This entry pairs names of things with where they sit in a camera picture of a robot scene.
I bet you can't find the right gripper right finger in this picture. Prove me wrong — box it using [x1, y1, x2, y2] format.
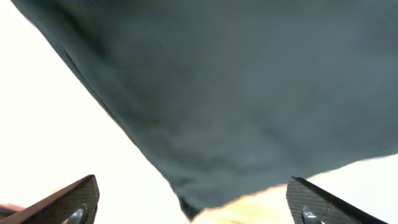
[286, 177, 387, 224]

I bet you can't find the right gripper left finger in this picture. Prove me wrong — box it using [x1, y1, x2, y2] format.
[1, 175, 100, 224]

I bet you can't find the black t-shirt with logo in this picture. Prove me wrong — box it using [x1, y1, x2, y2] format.
[14, 0, 397, 218]

